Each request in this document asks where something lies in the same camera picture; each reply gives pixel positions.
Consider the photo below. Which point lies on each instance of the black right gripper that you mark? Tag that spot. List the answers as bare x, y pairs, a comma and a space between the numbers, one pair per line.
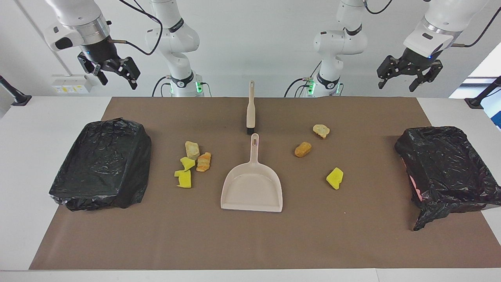
101, 51

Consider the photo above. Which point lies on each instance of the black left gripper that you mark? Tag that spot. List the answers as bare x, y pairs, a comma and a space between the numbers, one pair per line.
419, 60

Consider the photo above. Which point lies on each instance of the pale crusty bread piece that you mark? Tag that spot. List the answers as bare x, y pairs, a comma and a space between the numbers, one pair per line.
321, 130

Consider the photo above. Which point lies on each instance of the small yellow sponge piece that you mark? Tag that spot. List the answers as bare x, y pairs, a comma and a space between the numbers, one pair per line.
187, 163

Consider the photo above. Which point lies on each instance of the yellow cheese wedge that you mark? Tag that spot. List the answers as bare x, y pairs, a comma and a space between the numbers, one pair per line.
335, 178

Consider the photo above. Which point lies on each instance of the brown bread nugget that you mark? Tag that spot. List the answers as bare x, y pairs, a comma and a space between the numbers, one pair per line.
303, 149

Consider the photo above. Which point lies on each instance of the orange striped croissant piece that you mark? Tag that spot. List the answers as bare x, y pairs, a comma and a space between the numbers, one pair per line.
203, 162

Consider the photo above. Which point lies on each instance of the large notched yellow sponge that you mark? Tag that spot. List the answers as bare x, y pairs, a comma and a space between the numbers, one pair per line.
184, 180

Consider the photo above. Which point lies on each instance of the beige brush black bristles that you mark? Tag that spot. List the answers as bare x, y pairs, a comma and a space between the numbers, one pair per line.
250, 109

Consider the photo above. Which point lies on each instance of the beige plastic dustpan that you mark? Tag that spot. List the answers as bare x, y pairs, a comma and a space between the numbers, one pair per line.
252, 188

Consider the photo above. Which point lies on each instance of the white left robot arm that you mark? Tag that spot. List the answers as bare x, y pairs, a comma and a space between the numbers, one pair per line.
336, 43

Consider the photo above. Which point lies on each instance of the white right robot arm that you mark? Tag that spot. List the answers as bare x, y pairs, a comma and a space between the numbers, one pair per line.
176, 39

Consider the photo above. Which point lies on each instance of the bin fully wrapped black bag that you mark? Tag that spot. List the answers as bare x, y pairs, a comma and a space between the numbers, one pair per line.
101, 164

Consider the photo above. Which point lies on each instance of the pink bin with black bag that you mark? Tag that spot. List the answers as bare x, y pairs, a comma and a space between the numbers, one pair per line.
446, 168

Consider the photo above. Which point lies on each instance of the black clamp stand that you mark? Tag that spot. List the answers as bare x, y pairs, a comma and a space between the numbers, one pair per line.
479, 100
17, 98

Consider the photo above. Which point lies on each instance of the brown table mat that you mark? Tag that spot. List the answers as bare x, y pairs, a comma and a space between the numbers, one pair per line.
250, 243

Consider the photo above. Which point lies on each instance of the white wall socket box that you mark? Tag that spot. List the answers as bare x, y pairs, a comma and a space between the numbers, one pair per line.
70, 83

